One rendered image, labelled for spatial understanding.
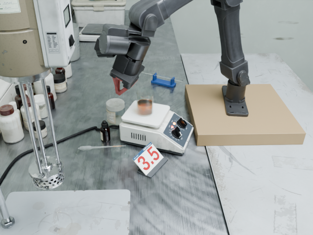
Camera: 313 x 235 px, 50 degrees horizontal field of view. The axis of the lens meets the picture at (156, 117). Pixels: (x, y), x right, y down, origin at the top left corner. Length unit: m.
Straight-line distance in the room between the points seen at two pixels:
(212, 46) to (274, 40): 0.46
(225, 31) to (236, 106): 0.26
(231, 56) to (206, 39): 1.48
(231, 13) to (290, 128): 0.39
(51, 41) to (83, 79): 0.91
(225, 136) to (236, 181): 0.16
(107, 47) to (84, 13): 1.21
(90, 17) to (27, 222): 1.43
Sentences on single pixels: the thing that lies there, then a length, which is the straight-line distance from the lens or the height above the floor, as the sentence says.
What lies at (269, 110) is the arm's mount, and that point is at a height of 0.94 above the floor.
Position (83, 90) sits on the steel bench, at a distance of 1.34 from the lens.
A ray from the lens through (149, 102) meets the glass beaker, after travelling 0.96.
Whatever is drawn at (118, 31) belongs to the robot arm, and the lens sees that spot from 0.85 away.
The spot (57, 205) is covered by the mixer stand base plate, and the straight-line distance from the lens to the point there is 0.85.
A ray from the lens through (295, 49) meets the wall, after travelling 2.77.
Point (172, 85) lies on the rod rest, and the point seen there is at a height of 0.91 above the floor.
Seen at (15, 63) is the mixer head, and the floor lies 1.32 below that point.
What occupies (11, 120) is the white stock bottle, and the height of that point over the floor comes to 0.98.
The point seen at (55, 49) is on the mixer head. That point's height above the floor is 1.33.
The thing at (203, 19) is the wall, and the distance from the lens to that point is 2.49.
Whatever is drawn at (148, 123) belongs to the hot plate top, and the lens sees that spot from 0.95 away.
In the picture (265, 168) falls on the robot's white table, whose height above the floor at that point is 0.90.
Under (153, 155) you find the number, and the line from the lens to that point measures 0.95.
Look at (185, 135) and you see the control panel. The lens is 1.01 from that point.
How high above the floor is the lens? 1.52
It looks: 32 degrees down
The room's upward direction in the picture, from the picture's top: 1 degrees clockwise
